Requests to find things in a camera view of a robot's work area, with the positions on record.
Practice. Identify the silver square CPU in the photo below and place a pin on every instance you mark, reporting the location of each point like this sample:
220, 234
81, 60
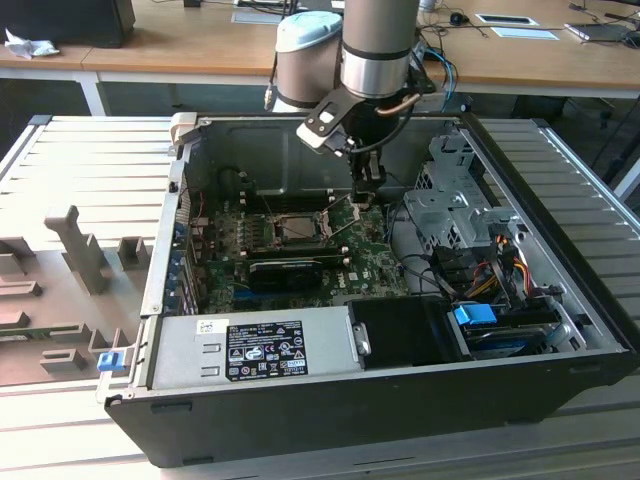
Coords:
299, 231

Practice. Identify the black open PC case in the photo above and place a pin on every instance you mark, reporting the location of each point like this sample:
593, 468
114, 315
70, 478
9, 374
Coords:
300, 425

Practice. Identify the beige case latch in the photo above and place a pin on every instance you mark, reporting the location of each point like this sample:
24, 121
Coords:
182, 125

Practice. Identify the crumpled white paper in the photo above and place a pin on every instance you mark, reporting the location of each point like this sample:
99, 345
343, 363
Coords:
30, 47

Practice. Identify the brown parts rack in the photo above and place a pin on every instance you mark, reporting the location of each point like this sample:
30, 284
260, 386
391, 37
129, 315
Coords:
50, 280

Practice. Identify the black computer mouse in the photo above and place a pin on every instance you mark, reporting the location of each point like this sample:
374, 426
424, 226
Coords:
457, 18

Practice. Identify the grey power supply unit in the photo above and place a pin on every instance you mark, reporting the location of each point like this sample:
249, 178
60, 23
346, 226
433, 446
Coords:
180, 350

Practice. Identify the green RAM stick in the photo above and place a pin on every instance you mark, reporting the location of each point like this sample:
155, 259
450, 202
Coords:
45, 331

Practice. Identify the grey tablet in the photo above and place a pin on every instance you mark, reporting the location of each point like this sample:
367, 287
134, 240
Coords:
600, 31

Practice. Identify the silver metal disk bay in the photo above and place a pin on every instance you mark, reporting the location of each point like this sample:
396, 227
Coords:
435, 215

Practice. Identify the blue disk carrier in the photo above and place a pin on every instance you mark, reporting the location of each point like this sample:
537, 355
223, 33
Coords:
472, 316

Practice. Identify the CPU socket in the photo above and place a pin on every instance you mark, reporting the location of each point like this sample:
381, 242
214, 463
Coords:
272, 227

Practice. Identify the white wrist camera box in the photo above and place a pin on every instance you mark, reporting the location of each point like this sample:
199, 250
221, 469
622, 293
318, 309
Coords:
312, 134

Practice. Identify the grey desk grommet plate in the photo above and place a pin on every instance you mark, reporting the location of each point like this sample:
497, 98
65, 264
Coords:
252, 17

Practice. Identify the black graphics card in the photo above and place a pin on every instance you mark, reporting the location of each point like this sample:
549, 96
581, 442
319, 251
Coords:
285, 275

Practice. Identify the black box on desk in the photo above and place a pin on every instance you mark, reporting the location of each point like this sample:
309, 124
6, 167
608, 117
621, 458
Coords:
65, 22

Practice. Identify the white framed desk grommet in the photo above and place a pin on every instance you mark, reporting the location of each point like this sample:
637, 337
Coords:
505, 19

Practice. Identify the white flat desk plate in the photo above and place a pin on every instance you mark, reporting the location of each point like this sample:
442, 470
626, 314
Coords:
525, 33

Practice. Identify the wooden desk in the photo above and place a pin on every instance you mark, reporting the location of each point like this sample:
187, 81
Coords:
200, 45

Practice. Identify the small blue clip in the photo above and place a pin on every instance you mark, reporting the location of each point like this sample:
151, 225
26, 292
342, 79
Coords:
111, 362

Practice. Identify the green motherboard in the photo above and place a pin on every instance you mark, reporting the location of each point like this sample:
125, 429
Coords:
370, 260

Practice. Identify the black RAM slot bank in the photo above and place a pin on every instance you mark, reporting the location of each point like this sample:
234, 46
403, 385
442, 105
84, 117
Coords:
295, 254
295, 202

